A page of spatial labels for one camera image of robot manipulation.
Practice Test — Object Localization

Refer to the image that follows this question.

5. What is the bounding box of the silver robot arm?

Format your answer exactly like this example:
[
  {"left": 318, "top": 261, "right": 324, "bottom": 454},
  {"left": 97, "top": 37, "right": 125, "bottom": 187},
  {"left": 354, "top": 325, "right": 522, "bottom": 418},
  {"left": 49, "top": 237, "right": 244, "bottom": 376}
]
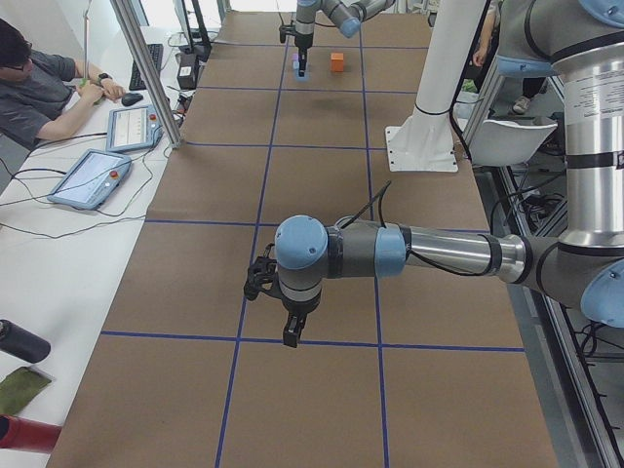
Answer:
[
  {"left": 280, "top": 0, "right": 395, "bottom": 77},
  {"left": 271, "top": 1, "right": 623, "bottom": 347}
]

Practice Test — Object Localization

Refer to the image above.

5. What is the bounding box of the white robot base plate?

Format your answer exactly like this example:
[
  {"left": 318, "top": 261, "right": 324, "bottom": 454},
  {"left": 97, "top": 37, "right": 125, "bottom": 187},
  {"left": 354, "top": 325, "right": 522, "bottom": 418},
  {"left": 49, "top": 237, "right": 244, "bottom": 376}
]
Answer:
[{"left": 385, "top": 120, "right": 458, "bottom": 173}]

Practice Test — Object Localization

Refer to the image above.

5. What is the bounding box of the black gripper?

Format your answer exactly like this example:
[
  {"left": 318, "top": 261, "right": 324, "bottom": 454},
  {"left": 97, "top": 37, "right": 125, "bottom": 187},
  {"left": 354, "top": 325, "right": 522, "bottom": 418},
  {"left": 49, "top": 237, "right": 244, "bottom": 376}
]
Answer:
[
  {"left": 281, "top": 287, "right": 322, "bottom": 348},
  {"left": 294, "top": 30, "right": 313, "bottom": 70}
]

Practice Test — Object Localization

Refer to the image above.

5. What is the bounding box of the teach pendant near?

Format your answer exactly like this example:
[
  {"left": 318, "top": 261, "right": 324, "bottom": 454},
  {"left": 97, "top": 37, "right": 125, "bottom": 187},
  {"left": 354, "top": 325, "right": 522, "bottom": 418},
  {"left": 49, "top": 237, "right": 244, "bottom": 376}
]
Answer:
[{"left": 47, "top": 149, "right": 132, "bottom": 210}]

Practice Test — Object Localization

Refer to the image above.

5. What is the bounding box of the aluminium frame post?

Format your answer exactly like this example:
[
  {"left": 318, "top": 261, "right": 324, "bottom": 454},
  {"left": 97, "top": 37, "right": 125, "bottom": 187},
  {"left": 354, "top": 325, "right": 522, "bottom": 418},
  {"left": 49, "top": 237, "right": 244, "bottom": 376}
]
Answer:
[{"left": 110, "top": 0, "right": 181, "bottom": 149}]

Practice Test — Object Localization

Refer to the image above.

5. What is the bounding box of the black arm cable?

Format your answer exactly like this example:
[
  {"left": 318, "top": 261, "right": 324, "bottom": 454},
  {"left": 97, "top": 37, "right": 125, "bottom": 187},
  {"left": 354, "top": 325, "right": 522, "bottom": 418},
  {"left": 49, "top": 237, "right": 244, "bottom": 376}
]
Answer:
[{"left": 335, "top": 180, "right": 498, "bottom": 278}]

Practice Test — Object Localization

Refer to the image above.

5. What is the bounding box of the seated person grey shirt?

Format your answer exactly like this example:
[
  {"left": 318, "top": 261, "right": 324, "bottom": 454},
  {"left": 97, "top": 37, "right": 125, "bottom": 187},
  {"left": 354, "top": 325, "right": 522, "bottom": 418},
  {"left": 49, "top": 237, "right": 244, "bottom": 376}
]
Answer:
[{"left": 0, "top": 19, "right": 128, "bottom": 150}]

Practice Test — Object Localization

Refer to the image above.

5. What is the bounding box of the black power adapter box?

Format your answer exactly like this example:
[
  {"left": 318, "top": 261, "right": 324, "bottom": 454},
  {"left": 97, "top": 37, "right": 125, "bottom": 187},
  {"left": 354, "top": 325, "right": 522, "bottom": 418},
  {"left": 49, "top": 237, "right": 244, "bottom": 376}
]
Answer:
[{"left": 176, "top": 54, "right": 199, "bottom": 90}]

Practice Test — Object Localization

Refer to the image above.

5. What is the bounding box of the red bottle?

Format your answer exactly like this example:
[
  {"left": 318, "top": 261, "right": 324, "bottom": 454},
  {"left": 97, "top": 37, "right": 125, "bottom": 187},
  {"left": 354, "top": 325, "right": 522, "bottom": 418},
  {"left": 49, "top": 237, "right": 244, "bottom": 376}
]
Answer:
[{"left": 1, "top": 414, "right": 62, "bottom": 454}]

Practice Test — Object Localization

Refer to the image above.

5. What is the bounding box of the teach pendant far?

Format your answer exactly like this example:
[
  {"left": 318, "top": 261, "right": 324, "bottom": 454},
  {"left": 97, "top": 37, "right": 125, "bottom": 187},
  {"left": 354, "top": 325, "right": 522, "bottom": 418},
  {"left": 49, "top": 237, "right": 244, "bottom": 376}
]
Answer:
[{"left": 106, "top": 105, "right": 163, "bottom": 153}]

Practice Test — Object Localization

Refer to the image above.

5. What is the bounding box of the green cloth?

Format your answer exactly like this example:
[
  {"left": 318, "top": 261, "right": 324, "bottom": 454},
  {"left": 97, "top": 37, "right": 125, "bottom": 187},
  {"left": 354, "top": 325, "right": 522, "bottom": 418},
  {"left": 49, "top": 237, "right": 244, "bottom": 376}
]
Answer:
[{"left": 0, "top": 367, "right": 52, "bottom": 415}]

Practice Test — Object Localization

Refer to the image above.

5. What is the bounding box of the orange foam block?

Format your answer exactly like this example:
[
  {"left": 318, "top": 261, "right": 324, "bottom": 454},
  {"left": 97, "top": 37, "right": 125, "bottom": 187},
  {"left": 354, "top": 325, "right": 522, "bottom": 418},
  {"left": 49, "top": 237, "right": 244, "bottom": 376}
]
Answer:
[{"left": 330, "top": 52, "right": 344, "bottom": 73}]

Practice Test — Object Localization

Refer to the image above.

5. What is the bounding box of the black computer mouse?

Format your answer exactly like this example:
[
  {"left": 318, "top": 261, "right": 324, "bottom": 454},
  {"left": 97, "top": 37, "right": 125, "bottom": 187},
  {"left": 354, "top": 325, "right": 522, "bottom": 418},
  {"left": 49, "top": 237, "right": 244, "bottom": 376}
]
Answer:
[{"left": 121, "top": 93, "right": 143, "bottom": 107}]

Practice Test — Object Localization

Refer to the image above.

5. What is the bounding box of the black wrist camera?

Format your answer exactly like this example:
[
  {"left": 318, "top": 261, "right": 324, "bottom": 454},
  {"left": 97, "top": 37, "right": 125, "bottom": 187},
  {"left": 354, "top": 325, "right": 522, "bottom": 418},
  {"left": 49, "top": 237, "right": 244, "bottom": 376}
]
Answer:
[
  {"left": 279, "top": 22, "right": 296, "bottom": 44},
  {"left": 243, "top": 243, "right": 281, "bottom": 301}
]

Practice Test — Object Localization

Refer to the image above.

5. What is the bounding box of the black keyboard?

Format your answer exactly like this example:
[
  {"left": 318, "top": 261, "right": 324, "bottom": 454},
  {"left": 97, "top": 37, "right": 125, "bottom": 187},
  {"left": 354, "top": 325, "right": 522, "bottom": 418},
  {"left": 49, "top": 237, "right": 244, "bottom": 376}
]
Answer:
[{"left": 129, "top": 42, "right": 165, "bottom": 92}]

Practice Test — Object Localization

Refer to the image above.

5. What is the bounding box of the teach pendant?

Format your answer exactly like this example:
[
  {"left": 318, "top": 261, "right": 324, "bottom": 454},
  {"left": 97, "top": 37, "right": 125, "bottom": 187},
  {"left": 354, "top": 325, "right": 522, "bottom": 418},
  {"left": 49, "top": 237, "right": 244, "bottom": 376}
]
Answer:
[
  {"left": 47, "top": 149, "right": 132, "bottom": 210},
  {"left": 106, "top": 105, "right": 163, "bottom": 153}
]

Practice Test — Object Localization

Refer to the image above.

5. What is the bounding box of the black water bottle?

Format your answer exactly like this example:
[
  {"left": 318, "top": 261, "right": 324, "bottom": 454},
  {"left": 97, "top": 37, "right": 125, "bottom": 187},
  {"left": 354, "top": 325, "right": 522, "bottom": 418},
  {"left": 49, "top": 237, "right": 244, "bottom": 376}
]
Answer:
[{"left": 1, "top": 319, "right": 51, "bottom": 364}]

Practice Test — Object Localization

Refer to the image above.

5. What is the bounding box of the light blue foam block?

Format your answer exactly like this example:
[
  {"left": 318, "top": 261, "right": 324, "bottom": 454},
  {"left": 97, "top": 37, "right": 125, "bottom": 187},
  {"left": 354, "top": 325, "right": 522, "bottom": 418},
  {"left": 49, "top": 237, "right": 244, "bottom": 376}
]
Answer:
[{"left": 292, "top": 61, "right": 309, "bottom": 82}]

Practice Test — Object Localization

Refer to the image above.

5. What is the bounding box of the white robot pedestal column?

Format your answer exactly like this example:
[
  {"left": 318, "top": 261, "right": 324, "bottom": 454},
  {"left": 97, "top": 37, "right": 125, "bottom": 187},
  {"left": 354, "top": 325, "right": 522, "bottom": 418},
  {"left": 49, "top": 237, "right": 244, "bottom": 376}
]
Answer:
[{"left": 393, "top": 1, "right": 489, "bottom": 153}]

